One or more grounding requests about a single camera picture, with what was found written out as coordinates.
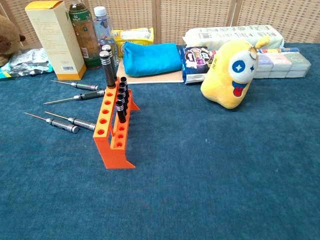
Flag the clear water bottle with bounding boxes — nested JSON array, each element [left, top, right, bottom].
[[93, 6, 120, 67]]

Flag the beige flat board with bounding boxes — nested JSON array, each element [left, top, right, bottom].
[[116, 58, 185, 85]]

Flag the orange tool rack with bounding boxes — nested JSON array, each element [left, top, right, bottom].
[[92, 76, 140, 170]]

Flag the wicker folding screen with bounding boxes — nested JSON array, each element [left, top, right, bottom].
[[0, 0, 320, 48]]

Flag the green tea bottle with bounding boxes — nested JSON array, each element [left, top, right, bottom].
[[68, 0, 102, 69]]

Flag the dark grey precision screwdriver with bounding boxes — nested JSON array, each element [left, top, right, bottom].
[[50, 79, 100, 91]]

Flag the large silver-capped screwdriver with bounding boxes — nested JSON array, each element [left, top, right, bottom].
[[99, 50, 117, 89], [101, 44, 118, 78]]

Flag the colourful plastic case set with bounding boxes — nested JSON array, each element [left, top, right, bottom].
[[252, 52, 312, 79]]

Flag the yellow snack bag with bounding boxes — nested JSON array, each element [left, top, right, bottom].
[[111, 27, 155, 58]]

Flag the brown capybara plush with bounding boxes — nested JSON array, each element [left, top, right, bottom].
[[0, 14, 27, 67]]

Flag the knurled handle precision screwdriver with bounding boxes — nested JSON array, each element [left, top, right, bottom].
[[44, 111, 97, 132], [24, 112, 80, 134]]

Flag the plastic food wrap box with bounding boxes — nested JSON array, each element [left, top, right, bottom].
[[257, 46, 301, 55]]

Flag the dark blue printed packet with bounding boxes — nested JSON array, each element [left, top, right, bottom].
[[178, 46, 217, 85]]

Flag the yellow plush toy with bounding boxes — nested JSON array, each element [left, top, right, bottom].
[[200, 34, 271, 110]]

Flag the black handle precision screwdriver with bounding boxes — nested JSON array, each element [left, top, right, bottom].
[[43, 89, 106, 105]]

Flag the tall yellow carton box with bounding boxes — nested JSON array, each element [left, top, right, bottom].
[[24, 0, 87, 81]]

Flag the blue felt table cover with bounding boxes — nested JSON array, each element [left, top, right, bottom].
[[0, 42, 320, 240]]

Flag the silver foil wipes pack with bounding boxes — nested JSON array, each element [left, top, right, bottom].
[[0, 47, 55, 80]]

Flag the white paper roll pack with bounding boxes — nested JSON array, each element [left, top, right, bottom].
[[181, 24, 286, 50]]

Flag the blue folded cloth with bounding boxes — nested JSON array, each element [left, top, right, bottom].
[[122, 41, 183, 77]]

